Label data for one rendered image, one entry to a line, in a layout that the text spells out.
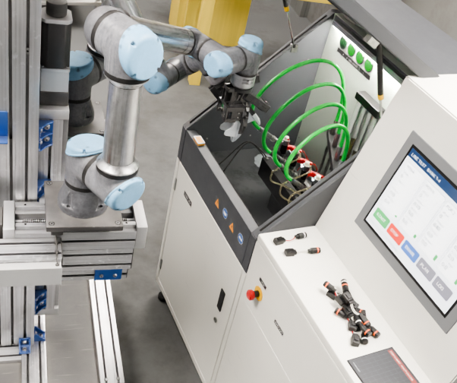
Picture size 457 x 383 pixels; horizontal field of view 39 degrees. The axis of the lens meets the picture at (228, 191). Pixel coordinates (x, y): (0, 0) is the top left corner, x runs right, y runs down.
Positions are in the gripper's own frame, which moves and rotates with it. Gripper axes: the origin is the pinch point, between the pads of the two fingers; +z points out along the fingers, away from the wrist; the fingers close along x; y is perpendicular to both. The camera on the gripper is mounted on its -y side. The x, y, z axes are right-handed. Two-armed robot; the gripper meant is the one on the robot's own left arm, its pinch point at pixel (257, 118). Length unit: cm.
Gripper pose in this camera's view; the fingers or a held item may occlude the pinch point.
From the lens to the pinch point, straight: 230.1
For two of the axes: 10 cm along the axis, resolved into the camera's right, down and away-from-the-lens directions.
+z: 5.6, 6.7, 4.8
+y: -7.9, 6.0, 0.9
